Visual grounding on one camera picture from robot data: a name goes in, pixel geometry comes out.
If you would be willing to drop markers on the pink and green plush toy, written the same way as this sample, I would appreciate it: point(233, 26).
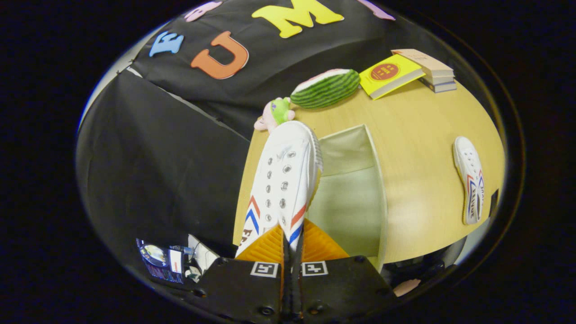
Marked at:
point(281, 110)

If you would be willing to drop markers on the beige fabric storage box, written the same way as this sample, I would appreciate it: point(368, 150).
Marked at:
point(351, 202)

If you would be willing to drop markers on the white canvas shoe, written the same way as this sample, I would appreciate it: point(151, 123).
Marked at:
point(283, 171)
point(468, 171)

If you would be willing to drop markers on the white paperback book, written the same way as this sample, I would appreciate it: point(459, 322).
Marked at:
point(443, 80)
point(445, 87)

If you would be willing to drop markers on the tan cover book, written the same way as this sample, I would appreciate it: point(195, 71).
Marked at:
point(423, 60)

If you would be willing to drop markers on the watermelon slice plush toy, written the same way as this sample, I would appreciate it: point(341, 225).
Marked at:
point(326, 89)

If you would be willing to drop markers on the yellow book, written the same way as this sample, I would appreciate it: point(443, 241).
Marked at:
point(389, 72)

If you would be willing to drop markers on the blue printed packet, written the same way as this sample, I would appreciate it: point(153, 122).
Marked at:
point(159, 261)

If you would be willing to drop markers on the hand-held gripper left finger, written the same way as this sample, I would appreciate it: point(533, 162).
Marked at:
point(243, 292)

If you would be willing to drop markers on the white paper sheet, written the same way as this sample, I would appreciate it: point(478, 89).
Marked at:
point(204, 256)

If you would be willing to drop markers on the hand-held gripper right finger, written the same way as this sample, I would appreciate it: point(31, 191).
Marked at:
point(342, 288)

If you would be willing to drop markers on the black backdrop cloth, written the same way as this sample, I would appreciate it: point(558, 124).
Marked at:
point(171, 157)

